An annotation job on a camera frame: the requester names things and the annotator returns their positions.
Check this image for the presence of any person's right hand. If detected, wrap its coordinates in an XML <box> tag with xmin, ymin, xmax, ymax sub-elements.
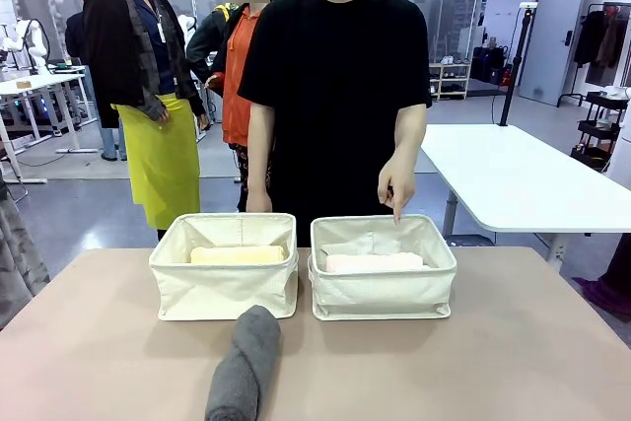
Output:
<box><xmin>245</xmin><ymin>191</ymin><xmax>274</xmax><ymax>215</ymax></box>

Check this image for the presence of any person's left hand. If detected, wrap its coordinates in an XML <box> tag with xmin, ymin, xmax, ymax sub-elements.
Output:
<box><xmin>377</xmin><ymin>164</ymin><xmax>418</xmax><ymax>226</ymax></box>

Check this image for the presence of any yellow towel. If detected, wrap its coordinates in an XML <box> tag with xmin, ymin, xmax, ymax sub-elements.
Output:
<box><xmin>189</xmin><ymin>245</ymin><xmax>290</xmax><ymax>265</ymax></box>

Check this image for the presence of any pink towel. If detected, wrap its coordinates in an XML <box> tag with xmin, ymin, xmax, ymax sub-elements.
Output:
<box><xmin>323</xmin><ymin>251</ymin><xmax>425</xmax><ymax>274</ymax></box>

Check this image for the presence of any person's right forearm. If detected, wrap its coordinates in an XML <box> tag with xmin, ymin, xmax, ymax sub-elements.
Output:
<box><xmin>245</xmin><ymin>144</ymin><xmax>275</xmax><ymax>195</ymax></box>

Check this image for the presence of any person's left forearm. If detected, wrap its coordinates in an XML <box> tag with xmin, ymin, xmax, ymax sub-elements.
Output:
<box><xmin>386</xmin><ymin>109</ymin><xmax>428</xmax><ymax>171</ymax></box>

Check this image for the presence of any cream fabric basket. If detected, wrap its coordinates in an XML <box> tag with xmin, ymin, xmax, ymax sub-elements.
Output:
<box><xmin>148</xmin><ymin>212</ymin><xmax>301</xmax><ymax>321</ymax></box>
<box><xmin>308</xmin><ymin>214</ymin><xmax>457</xmax><ymax>321</ymax></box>

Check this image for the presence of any person in black t-shirt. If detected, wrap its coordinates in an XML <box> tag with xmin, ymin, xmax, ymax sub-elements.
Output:
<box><xmin>238</xmin><ymin>0</ymin><xmax>434</xmax><ymax>247</ymax></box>

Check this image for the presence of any wooden shoe rack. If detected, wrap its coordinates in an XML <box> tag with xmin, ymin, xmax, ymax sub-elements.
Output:
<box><xmin>428</xmin><ymin>61</ymin><xmax>472</xmax><ymax>100</ymax></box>

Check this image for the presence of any large white table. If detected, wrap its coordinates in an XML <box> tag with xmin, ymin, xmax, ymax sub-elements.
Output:
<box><xmin>418</xmin><ymin>123</ymin><xmax>631</xmax><ymax>274</ymax></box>

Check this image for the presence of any person in dark green jacket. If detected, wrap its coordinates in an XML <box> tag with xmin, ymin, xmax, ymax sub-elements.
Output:
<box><xmin>185</xmin><ymin>0</ymin><xmax>273</xmax><ymax>213</ymax></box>

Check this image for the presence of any black tripod pole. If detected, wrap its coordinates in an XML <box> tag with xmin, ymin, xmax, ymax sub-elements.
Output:
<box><xmin>498</xmin><ymin>2</ymin><xmax>538</xmax><ymax>127</ymax></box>

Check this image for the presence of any grey rolled towel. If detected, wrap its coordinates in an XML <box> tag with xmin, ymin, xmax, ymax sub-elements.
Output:
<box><xmin>204</xmin><ymin>305</ymin><xmax>283</xmax><ymax>421</ymax></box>

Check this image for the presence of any black trolley cart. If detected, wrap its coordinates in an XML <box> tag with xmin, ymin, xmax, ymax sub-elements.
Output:
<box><xmin>571</xmin><ymin>90</ymin><xmax>630</xmax><ymax>171</ymax></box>

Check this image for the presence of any black coat on mannequin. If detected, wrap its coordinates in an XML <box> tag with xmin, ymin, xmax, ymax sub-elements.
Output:
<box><xmin>81</xmin><ymin>0</ymin><xmax>206</xmax><ymax>129</ymax></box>

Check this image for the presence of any grey door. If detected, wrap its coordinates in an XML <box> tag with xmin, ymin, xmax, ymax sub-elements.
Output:
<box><xmin>517</xmin><ymin>0</ymin><xmax>591</xmax><ymax>106</ymax></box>

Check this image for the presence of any grey hanging cloth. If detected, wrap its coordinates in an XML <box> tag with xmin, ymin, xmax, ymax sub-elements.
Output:
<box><xmin>0</xmin><ymin>169</ymin><xmax>51</xmax><ymax>331</ymax></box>

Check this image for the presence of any man in navy top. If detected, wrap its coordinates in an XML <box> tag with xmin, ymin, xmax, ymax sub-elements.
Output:
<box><xmin>65</xmin><ymin>0</ymin><xmax>129</xmax><ymax>162</ymax></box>

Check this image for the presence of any black clothes rack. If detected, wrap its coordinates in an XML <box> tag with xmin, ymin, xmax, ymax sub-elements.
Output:
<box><xmin>556</xmin><ymin>1</ymin><xmax>631</xmax><ymax>109</ymax></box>

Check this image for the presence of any white background desk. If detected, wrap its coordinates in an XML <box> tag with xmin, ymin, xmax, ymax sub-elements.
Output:
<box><xmin>0</xmin><ymin>64</ymin><xmax>100</xmax><ymax>183</ymax></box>

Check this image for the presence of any small white background robot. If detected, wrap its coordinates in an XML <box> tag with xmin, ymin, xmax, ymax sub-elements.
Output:
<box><xmin>0</xmin><ymin>19</ymin><xmax>51</xmax><ymax>72</ymax></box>

